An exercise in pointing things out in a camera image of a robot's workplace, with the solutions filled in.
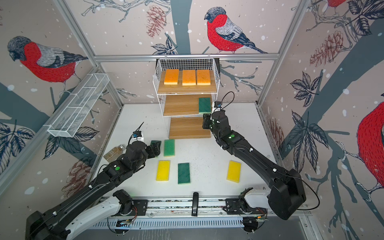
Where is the dark green sponge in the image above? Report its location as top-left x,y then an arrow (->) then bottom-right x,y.
178,163 -> 191,185
199,97 -> 212,115
151,140 -> 162,145

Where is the orange sponge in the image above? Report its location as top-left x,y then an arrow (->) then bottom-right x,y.
197,70 -> 211,86
164,69 -> 180,85
182,70 -> 197,86

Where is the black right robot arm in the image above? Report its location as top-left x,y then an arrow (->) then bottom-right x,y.
203,110 -> 307,220

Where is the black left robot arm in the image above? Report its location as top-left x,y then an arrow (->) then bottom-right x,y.
25,141 -> 161,240

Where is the bottom wooden shelf board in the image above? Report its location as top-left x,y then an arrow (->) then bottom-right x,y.
169,117 -> 211,140

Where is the top wooden shelf board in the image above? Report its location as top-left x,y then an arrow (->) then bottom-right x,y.
157,70 -> 218,95

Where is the light green sponge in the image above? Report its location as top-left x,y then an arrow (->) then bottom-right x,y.
164,139 -> 175,157

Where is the yellow sponge left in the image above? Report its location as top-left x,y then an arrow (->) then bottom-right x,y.
156,160 -> 171,182

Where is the yellow sponge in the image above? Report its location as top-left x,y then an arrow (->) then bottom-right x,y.
227,161 -> 242,183
156,160 -> 171,182

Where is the yellow sponge right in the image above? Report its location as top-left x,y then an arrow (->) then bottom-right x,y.
227,161 -> 242,183

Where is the white wire three-tier shelf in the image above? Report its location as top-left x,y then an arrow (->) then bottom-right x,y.
153,58 -> 221,139

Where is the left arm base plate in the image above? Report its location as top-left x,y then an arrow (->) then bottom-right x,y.
118,200 -> 149,217

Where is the black handle on rail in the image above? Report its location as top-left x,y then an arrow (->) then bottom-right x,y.
191,192 -> 199,217

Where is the white wire wall basket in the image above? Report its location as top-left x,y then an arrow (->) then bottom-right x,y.
48,73 -> 110,138

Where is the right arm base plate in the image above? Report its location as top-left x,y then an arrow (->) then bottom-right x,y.
223,199 -> 268,216

